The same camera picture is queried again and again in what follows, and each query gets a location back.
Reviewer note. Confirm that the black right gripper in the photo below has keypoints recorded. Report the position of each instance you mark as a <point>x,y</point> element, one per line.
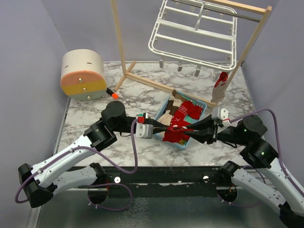
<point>204,124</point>

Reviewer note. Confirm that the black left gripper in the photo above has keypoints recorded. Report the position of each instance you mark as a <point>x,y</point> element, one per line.
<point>156,124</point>

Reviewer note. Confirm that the red santa sock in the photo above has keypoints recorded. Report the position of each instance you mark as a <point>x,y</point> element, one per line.
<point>175,137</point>

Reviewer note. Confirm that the red beige reindeer sock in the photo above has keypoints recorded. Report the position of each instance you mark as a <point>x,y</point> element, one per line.
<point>218,92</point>

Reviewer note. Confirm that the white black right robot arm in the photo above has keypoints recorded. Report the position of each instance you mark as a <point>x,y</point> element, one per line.
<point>286,197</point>

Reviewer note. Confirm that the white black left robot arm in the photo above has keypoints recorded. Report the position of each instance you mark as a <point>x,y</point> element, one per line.
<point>40,182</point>

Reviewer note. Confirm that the white plastic clip hanger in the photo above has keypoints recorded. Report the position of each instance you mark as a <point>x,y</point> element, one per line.
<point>192,35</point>

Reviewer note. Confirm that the yellow sock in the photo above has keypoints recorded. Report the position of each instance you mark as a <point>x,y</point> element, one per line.
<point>183,142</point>

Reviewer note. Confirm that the red snowflake sock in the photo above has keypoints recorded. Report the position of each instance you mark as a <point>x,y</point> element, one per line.
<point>188,108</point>

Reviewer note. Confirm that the cream ribbed sock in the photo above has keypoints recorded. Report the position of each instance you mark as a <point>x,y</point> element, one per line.
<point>174,102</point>

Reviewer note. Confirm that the blue perforated plastic basket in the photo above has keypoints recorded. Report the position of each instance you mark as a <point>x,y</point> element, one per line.
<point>160,136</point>

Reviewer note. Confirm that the orange black highlighter pen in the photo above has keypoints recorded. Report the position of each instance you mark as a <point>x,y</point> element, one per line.
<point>111,93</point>

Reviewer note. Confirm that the pastel round drawer box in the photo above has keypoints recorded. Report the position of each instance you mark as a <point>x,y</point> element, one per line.
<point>82,75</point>

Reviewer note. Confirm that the metal hanging rod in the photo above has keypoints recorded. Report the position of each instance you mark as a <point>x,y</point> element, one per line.
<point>219,11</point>

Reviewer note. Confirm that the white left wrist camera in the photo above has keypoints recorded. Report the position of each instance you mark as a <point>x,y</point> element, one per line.
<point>143,130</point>

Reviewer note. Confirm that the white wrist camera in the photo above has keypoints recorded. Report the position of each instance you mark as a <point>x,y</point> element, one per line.
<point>143,130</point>
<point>220,116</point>

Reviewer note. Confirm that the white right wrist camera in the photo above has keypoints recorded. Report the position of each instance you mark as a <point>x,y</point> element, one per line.
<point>220,116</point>

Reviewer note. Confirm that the black mounting rail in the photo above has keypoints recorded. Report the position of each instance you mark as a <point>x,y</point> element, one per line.
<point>162,182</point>

